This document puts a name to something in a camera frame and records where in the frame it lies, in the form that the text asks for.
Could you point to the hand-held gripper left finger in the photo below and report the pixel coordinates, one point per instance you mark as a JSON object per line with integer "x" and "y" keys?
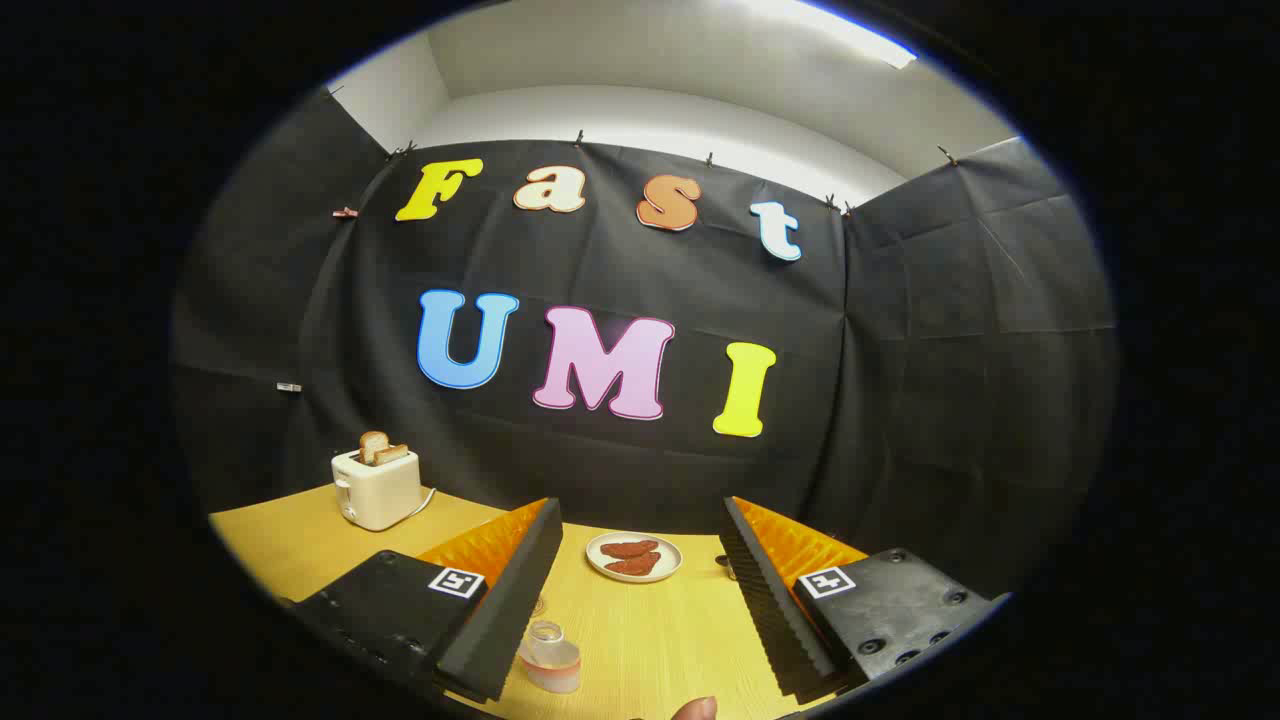
{"x": 505, "y": 610}

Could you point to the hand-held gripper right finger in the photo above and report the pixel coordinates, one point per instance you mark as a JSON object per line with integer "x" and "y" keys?
{"x": 770, "y": 610}

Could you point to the clear juice bottle pink label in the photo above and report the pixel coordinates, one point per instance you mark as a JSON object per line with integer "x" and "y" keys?
{"x": 550, "y": 662}

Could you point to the round white plate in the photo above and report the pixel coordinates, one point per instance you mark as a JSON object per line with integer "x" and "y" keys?
{"x": 600, "y": 565}

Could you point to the wooden table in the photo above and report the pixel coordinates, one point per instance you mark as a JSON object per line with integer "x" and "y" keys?
{"x": 650, "y": 640}

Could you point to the brown meat piece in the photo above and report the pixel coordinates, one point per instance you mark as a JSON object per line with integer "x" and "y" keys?
{"x": 628, "y": 548}
{"x": 636, "y": 566}

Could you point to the cream toaster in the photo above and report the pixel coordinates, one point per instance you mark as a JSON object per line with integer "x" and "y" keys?
{"x": 385, "y": 497}

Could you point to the black backdrop cloth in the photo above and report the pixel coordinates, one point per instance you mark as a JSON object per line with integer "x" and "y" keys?
{"x": 600, "y": 470}

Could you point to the toast slice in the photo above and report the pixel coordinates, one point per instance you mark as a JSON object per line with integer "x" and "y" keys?
{"x": 372, "y": 445}
{"x": 392, "y": 454}

